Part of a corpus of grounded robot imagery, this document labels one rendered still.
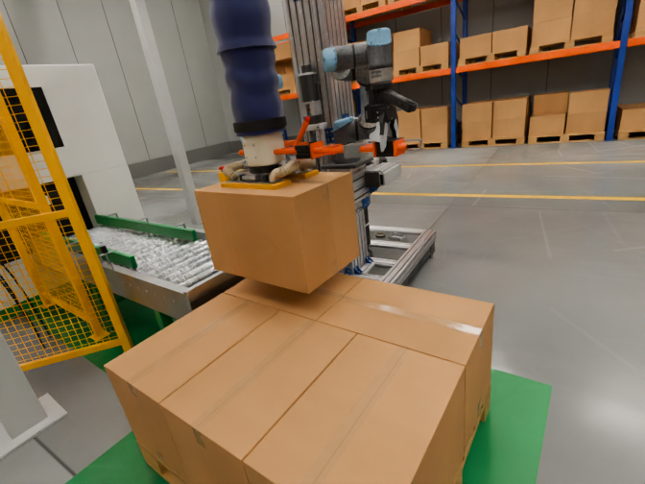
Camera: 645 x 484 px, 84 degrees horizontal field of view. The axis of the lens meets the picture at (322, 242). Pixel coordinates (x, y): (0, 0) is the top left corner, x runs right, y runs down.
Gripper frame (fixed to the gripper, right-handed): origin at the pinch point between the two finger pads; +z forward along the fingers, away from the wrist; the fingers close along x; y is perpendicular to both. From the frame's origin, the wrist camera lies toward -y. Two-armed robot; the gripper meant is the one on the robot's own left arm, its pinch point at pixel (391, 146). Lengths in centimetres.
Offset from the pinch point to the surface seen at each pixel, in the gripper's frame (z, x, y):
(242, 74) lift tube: -30, 9, 56
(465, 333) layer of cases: 65, 5, -28
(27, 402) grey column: 107, 102, 160
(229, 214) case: 23, 22, 66
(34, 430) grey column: 120, 105, 156
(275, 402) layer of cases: 65, 62, 12
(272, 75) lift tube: -28, -1, 50
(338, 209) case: 26.6, -4.0, 27.9
